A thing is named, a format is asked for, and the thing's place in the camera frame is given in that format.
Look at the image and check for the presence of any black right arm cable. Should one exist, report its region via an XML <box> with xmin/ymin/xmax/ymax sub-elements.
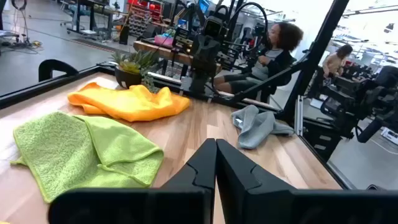
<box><xmin>228</xmin><ymin>1</ymin><xmax>270</xmax><ymax>52</ymax></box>

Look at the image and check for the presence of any black drawer cabinet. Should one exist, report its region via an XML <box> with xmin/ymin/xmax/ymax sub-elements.
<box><xmin>303</xmin><ymin>119</ymin><xmax>336</xmax><ymax>163</ymax></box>

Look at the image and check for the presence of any blue lit monitor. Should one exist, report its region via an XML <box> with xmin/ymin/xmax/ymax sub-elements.
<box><xmin>197</xmin><ymin>0</ymin><xmax>211</xmax><ymax>14</ymax></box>

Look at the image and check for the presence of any person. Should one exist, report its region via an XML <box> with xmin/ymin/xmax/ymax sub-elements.
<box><xmin>213</xmin><ymin>21</ymin><xmax>305</xmax><ymax>104</ymax></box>
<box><xmin>322</xmin><ymin>44</ymin><xmax>354</xmax><ymax>79</ymax></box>

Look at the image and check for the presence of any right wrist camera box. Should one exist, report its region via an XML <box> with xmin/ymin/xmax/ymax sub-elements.
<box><xmin>203</xmin><ymin>15</ymin><xmax>229</xmax><ymax>40</ymax></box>

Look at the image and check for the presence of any red storage bin shelf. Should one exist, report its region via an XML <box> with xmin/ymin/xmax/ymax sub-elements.
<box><xmin>126</xmin><ymin>0</ymin><xmax>165</xmax><ymax>37</ymax></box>

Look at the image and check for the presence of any black aluminium table frame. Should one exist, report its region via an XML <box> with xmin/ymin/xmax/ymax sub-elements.
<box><xmin>0</xmin><ymin>0</ymin><xmax>357</xmax><ymax>191</ymax></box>

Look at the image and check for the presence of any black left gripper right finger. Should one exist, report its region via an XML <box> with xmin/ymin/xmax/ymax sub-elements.
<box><xmin>216</xmin><ymin>138</ymin><xmax>398</xmax><ymax>224</ymax></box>

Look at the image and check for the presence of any wooden workbench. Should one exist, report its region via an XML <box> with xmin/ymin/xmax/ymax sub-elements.
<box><xmin>132</xmin><ymin>40</ymin><xmax>223</xmax><ymax>75</ymax></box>

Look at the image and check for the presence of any potted succulent plant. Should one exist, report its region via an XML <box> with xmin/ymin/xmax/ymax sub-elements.
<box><xmin>109</xmin><ymin>49</ymin><xmax>161</xmax><ymax>94</ymax></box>

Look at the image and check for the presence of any white power strip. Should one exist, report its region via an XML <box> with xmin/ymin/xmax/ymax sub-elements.
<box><xmin>381</xmin><ymin>127</ymin><xmax>398</xmax><ymax>146</ymax></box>

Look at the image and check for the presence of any black frame handle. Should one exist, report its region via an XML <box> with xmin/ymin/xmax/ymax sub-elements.
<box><xmin>38</xmin><ymin>58</ymin><xmax>80</xmax><ymax>83</ymax></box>

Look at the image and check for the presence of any green microfiber towel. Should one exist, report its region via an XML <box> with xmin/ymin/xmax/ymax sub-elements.
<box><xmin>10</xmin><ymin>111</ymin><xmax>165</xmax><ymax>203</ymax></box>

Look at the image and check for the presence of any pink box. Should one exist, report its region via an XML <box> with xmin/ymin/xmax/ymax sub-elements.
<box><xmin>154</xmin><ymin>34</ymin><xmax>175</xmax><ymax>48</ymax></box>

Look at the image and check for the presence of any black rolling desk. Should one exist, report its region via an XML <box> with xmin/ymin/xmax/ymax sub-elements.
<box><xmin>59</xmin><ymin>0</ymin><xmax>121</xmax><ymax>43</ymax></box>

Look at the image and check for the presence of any orange microfiber towel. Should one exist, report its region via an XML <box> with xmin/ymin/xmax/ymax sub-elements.
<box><xmin>67</xmin><ymin>82</ymin><xmax>191</xmax><ymax>123</ymax></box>

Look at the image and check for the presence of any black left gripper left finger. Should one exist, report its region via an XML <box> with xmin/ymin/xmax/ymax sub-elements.
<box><xmin>47</xmin><ymin>138</ymin><xmax>218</xmax><ymax>224</ymax></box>

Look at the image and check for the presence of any floor cable bundle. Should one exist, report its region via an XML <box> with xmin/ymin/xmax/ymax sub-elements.
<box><xmin>0</xmin><ymin>29</ymin><xmax>44</xmax><ymax>56</ymax></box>

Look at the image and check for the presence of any grey microfiber towel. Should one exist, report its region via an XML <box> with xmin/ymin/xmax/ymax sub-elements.
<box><xmin>230</xmin><ymin>104</ymin><xmax>295</xmax><ymax>150</ymax></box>

